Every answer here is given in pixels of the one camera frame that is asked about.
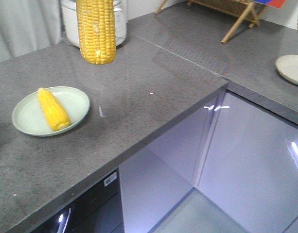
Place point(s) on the green plate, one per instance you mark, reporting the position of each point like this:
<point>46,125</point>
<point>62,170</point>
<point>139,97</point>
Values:
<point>29,118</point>

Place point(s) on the black drawer sterilizer cabinet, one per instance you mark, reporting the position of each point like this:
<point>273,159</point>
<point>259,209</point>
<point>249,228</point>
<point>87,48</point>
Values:
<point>99,210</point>

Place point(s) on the white curtain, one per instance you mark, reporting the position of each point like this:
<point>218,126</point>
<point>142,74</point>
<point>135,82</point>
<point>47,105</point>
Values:
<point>28,25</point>

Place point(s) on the wooden rack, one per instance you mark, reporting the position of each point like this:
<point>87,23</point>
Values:
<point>248,10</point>

